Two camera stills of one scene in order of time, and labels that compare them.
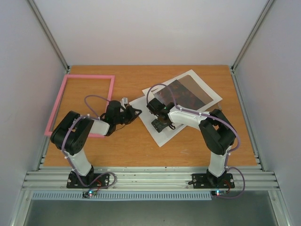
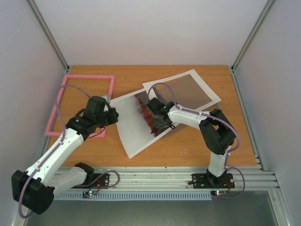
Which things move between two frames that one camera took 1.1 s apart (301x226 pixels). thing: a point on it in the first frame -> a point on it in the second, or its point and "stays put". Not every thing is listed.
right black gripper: [159, 122] stays put
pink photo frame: [67, 76] stays put
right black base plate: [225, 181] stays put
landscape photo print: [186, 92] -> [136, 119]
